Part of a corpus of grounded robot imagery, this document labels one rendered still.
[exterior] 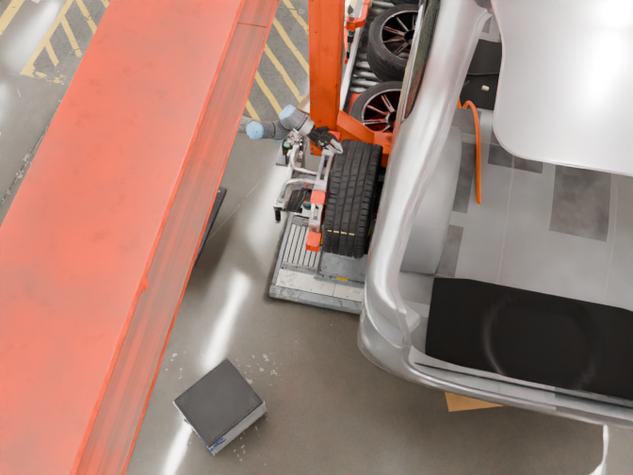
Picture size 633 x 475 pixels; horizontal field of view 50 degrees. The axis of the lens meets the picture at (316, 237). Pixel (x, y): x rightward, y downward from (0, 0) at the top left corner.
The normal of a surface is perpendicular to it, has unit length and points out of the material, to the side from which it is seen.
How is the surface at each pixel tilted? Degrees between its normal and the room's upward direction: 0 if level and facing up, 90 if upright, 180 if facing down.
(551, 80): 30
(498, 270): 19
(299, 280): 0
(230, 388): 0
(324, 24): 90
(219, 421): 0
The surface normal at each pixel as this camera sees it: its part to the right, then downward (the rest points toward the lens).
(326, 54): -0.21, 0.87
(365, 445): 0.00, -0.46
